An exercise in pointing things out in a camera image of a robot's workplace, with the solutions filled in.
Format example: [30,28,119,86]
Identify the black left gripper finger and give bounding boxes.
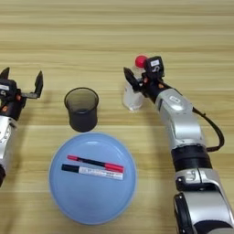
[0,67,11,81]
[33,69,45,96]

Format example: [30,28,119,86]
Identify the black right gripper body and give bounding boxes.
[139,75,167,103]

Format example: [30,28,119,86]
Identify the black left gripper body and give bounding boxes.
[0,91,41,122]

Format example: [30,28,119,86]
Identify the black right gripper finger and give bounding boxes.
[122,66,142,92]

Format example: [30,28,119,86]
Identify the clear bottle with red cap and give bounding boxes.
[122,54,150,112]

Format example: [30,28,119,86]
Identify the red and black pen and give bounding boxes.
[67,154,125,174]

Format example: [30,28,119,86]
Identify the white marker with black cap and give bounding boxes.
[61,164,124,181]

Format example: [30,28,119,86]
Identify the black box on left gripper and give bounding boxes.
[0,79,17,99]

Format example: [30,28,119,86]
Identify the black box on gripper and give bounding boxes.
[144,55,165,79]
[0,79,17,99]

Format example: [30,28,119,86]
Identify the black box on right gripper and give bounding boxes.
[144,55,165,79]

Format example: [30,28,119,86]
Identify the black mesh pen cup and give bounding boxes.
[64,87,100,133]

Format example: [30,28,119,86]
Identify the blue round plate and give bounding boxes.
[48,132,138,226]

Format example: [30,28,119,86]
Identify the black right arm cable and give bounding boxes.
[191,106,226,153]

